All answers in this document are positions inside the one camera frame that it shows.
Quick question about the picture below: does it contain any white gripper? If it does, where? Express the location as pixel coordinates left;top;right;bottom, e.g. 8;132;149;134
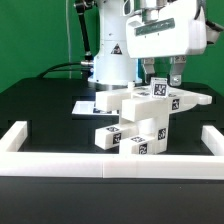
126;0;207;87

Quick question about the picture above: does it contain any white chair back bar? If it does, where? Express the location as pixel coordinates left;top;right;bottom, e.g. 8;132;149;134
121;88;212;122

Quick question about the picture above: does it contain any white chair seat part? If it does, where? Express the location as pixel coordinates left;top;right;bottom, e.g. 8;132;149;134
116;81;169;154

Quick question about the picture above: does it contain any white tag sheet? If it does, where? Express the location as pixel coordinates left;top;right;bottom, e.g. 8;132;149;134
72;101;119;116

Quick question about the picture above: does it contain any black camera stand pole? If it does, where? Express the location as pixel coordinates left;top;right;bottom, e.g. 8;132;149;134
74;0;95;66

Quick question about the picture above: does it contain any black cable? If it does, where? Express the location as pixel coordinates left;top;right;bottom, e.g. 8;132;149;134
36;61;92;79

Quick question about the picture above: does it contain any white U-shaped fence frame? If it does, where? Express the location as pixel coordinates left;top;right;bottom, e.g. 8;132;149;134
0;121;224;180

